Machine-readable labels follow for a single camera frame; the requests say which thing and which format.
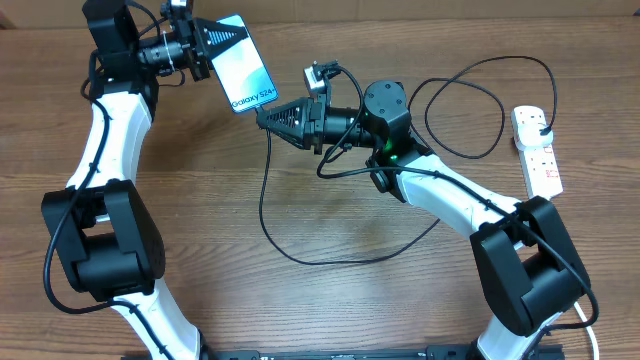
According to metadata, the blue Samsung Galaxy smartphone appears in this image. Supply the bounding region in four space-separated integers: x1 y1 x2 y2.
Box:
211 33 278 113

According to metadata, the black USB charging cable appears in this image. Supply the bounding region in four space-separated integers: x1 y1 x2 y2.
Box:
254 55 559 266

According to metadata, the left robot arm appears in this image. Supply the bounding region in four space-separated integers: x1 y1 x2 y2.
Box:
41 0 249 359

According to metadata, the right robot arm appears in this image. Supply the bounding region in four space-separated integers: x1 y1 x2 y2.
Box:
257 81 594 359

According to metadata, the white charger plug adapter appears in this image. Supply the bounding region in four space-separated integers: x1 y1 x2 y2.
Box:
514 121 554 151

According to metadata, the white power strip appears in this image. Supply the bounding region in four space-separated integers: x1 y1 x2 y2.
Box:
510 104 565 202

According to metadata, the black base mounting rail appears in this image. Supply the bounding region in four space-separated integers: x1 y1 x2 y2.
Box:
212 345 471 360

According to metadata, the white power strip cord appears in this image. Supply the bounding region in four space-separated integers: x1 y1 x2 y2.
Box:
543 197 601 360

